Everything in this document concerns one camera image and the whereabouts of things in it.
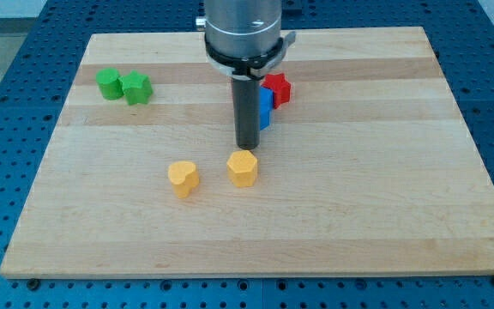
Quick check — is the green star block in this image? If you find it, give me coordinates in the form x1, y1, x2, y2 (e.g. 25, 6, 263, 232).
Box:
119, 70, 154, 106

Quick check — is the blue block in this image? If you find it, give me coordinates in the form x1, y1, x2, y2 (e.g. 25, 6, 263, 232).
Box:
259, 87, 274, 130

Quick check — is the wooden board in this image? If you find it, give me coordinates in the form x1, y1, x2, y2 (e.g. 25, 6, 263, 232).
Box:
0, 27, 494, 279

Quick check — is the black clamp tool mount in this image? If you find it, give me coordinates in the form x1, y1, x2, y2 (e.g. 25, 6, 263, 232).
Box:
204, 31, 296, 81

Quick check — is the yellow heart block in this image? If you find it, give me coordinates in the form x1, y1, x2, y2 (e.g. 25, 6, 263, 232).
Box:
167, 161, 200, 198

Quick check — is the yellow hexagon block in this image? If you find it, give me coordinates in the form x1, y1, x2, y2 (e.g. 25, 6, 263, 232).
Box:
226, 150, 258, 188

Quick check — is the green cylinder block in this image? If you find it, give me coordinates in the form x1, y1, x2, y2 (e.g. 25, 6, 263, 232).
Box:
95, 67, 124, 100

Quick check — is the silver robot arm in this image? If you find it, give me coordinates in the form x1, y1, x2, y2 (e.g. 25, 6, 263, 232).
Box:
203, 0, 296, 150

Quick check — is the red star block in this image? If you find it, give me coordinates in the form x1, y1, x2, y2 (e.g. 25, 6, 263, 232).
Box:
262, 73, 292, 109

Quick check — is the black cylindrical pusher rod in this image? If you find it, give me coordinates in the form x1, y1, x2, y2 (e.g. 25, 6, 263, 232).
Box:
232, 79, 260, 150

